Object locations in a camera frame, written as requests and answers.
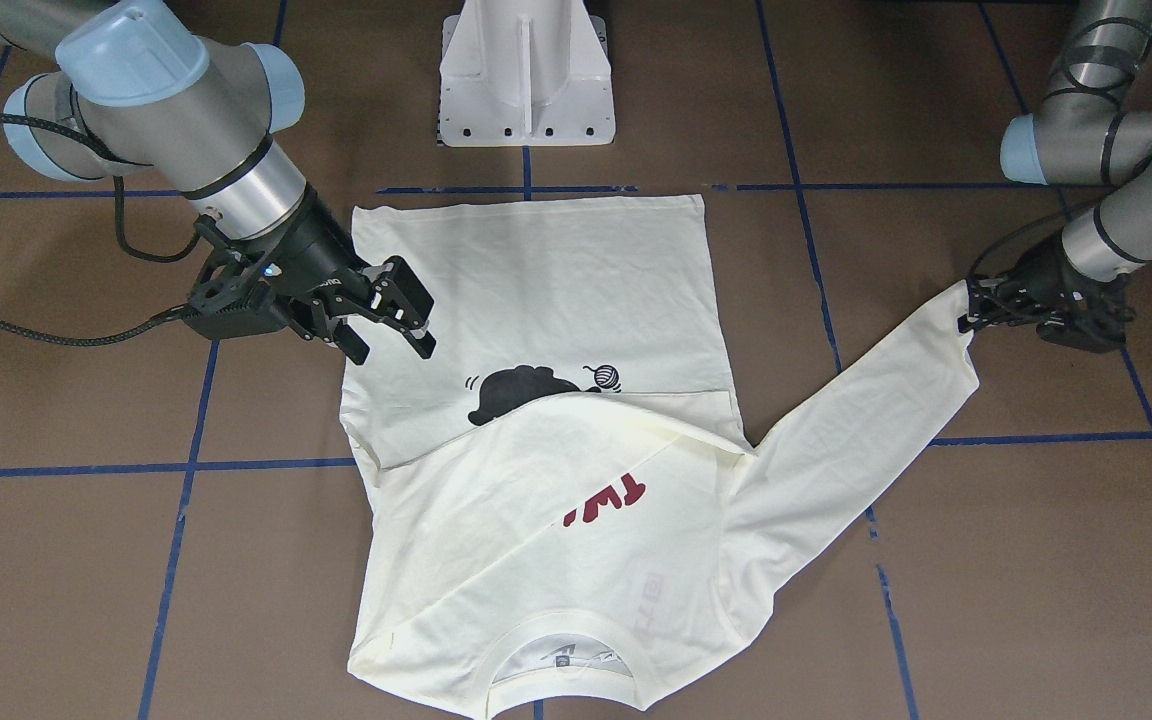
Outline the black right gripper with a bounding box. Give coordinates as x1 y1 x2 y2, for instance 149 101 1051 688
264 185 435 366

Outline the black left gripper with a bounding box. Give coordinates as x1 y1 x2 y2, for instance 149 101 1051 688
957 236 1085 334

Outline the cream long-sleeve cat shirt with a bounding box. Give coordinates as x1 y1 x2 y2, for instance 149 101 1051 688
340 195 978 719

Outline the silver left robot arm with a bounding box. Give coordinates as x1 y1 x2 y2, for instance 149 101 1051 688
958 1 1152 354

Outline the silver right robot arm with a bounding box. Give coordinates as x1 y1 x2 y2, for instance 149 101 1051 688
0 1 435 364

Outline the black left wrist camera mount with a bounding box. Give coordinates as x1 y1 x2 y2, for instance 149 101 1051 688
1036 274 1137 354

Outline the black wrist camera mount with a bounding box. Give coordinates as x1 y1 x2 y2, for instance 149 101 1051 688
182 214 291 341
1036 274 1137 354

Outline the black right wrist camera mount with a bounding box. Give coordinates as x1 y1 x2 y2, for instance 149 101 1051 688
182 214 291 341

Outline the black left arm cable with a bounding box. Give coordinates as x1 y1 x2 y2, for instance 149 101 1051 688
967 16 1152 281

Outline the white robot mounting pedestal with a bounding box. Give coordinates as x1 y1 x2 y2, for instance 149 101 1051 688
435 1 617 149

